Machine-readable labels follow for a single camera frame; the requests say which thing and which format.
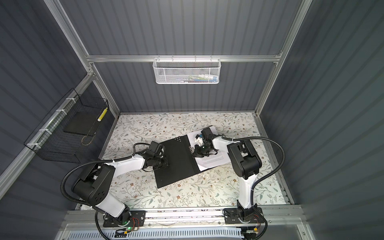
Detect black wire mesh basket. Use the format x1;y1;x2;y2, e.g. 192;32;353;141
24;89;109;164

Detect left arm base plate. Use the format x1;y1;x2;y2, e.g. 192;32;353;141
103;211;147;228

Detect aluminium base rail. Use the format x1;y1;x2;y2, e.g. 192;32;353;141
60;205;307;231

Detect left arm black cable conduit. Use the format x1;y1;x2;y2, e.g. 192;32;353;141
59;142;152;211

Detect white vented cover strip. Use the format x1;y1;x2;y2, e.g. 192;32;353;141
65;227;244;240

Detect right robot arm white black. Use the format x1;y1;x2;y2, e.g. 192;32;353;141
192;127;262;223

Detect floral table mat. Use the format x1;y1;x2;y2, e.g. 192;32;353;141
80;112;289;211

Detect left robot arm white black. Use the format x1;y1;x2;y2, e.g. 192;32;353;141
72;141;167;218

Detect yellow marker pen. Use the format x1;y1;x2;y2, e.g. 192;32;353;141
97;107;109;122

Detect orange folder black inside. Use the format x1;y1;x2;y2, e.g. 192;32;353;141
155;135;201;189

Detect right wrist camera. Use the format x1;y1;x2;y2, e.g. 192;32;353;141
195;134;204;146

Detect white wire mesh basket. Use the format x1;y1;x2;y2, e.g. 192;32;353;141
153;60;222;85

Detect pens in white basket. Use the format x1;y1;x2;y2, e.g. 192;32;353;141
179;74;219;83

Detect black pad in basket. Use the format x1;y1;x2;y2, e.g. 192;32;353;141
64;112;101;137

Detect printed paper sheet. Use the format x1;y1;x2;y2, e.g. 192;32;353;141
187;126;233;172

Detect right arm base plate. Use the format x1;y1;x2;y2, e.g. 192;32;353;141
222;207;265;225

